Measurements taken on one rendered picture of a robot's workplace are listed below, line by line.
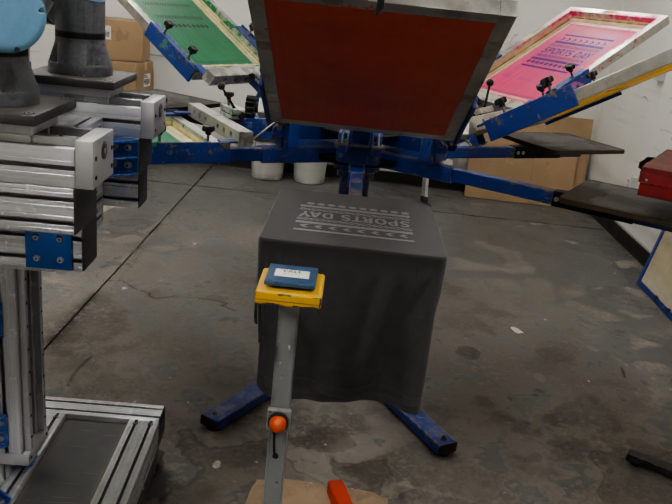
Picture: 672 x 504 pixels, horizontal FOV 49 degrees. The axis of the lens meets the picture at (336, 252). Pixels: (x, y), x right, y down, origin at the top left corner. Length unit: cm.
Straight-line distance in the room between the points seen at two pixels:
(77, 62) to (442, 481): 172
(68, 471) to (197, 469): 50
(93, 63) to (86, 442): 108
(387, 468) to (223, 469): 55
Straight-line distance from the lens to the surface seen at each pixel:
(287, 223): 187
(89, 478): 220
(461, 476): 268
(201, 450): 265
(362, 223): 193
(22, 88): 146
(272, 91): 217
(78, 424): 242
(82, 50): 192
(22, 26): 131
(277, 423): 157
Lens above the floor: 151
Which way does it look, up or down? 19 degrees down
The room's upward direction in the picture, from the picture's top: 6 degrees clockwise
